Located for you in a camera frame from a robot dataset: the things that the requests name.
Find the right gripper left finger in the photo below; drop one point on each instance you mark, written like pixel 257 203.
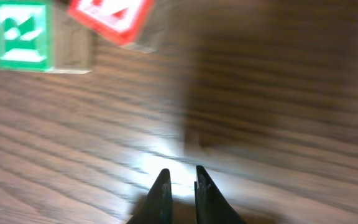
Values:
pixel 158 204

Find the green R block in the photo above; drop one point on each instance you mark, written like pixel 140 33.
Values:
pixel 40 36

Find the red E block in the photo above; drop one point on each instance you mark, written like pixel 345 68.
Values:
pixel 131 24

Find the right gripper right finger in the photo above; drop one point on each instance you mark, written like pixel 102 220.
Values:
pixel 211 206

